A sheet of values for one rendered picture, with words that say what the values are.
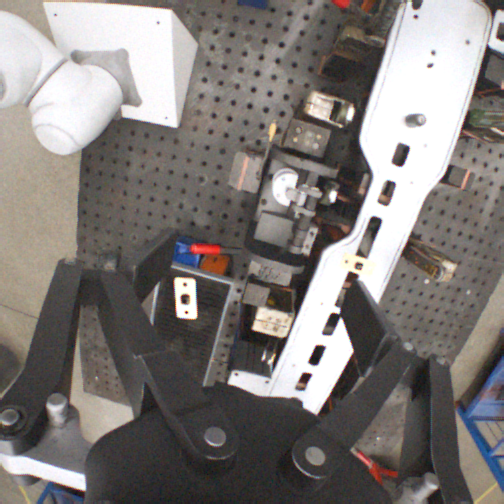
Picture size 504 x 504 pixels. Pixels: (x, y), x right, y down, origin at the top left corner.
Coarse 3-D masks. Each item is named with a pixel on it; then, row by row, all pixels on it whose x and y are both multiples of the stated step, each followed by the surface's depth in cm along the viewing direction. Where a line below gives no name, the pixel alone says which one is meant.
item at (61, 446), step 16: (48, 400) 7; (64, 400) 7; (48, 416) 7; (64, 416) 7; (48, 432) 6; (64, 432) 7; (80, 432) 7; (32, 448) 6; (48, 448) 6; (64, 448) 6; (80, 448) 6; (16, 464) 6; (32, 464) 6; (48, 464) 6; (64, 464) 6; (80, 464) 6; (64, 480) 6; (80, 480) 6
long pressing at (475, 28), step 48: (432, 0) 47; (480, 0) 46; (384, 48) 52; (432, 48) 51; (480, 48) 49; (384, 96) 55; (432, 96) 54; (384, 144) 59; (432, 144) 58; (336, 240) 67; (384, 240) 66; (336, 288) 71; (384, 288) 70; (288, 336) 76; (336, 336) 75; (288, 384) 82
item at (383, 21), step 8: (384, 0) 37; (392, 0) 33; (400, 0) 32; (408, 0) 33; (416, 0) 32; (384, 8) 35; (392, 8) 35; (416, 8) 33; (384, 16) 38; (392, 16) 37; (376, 24) 41; (384, 24) 40; (376, 32) 44; (384, 32) 43
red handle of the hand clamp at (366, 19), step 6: (330, 0) 40; (336, 0) 39; (342, 0) 39; (348, 0) 40; (342, 6) 40; (348, 6) 41; (354, 6) 41; (348, 12) 42; (354, 12) 42; (360, 12) 42; (360, 18) 43; (366, 18) 43; (372, 18) 43; (366, 24) 44; (372, 24) 44; (372, 30) 46
